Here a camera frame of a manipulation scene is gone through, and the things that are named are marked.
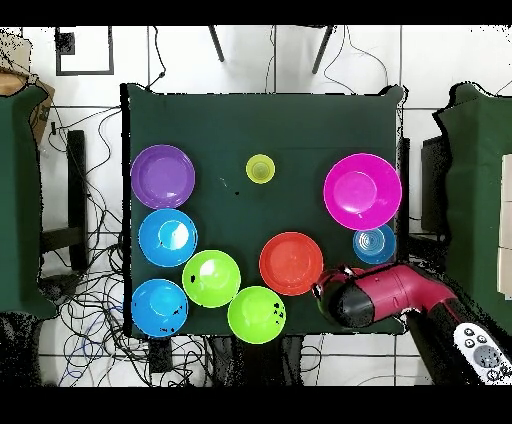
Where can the yellow plastic cup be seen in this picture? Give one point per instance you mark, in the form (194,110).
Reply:
(260,168)

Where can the white box stack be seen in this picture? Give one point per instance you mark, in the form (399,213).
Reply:
(506,224)

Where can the large orange-red bowl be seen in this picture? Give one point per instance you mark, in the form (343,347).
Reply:
(291,264)

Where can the small blue bowl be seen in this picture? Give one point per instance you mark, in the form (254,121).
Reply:
(374,244)

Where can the green bowl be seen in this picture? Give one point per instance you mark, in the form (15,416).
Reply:
(256,314)
(211,278)

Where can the large pink bowl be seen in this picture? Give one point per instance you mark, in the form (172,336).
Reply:
(362,192)

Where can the black box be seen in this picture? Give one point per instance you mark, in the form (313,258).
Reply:
(434,184)

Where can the green covered side table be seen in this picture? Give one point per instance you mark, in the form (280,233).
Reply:
(476,200)
(20,200)

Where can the large blue bowl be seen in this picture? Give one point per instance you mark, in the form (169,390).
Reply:
(167,237)
(159,308)

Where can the dark green tablecloth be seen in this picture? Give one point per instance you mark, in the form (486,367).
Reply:
(260,124)

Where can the purple bowl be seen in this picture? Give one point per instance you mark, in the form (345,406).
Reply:
(163,176)

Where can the black tripod leg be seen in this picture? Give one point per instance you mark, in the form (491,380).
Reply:
(216,44)
(322,50)

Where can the black stand with knob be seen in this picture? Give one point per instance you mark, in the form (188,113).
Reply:
(60,288)

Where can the long black bar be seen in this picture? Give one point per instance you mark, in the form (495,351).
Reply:
(78,180)

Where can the brown cardboard box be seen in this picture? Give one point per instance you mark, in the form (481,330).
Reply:
(12,82)

